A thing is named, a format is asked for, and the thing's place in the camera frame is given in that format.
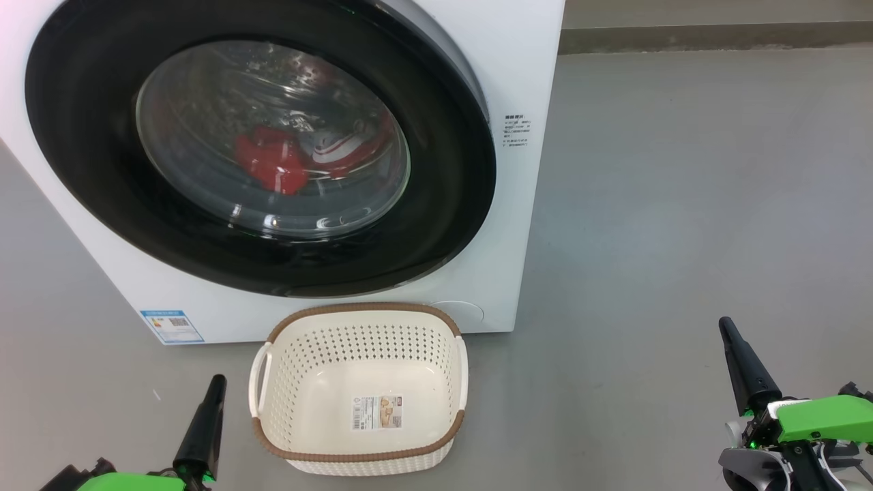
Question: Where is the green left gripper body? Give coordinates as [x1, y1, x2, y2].
[77, 471, 218, 491]

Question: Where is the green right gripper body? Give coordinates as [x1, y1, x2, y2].
[742, 394, 873, 449]

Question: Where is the red and white jersey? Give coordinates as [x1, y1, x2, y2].
[234, 113, 396, 196]

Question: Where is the white front-load washing machine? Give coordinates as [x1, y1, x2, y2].
[0, 0, 567, 346]

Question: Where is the printed product label sticker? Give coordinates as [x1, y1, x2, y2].
[351, 396, 403, 431]

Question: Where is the round white filter cover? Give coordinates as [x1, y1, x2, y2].
[430, 300, 485, 327]

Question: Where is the cream perforated laundry basket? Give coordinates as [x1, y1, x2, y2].
[248, 302, 469, 477]

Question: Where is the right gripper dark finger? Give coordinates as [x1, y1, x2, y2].
[718, 316, 783, 415]

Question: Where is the black text notice sticker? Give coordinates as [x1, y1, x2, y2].
[503, 114, 531, 149]

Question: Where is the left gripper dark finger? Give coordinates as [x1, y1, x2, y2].
[173, 374, 227, 482]

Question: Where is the black round glass washer door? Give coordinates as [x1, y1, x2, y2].
[25, 0, 497, 299]

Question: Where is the blue energy label sticker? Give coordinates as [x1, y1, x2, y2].
[140, 310, 205, 345]

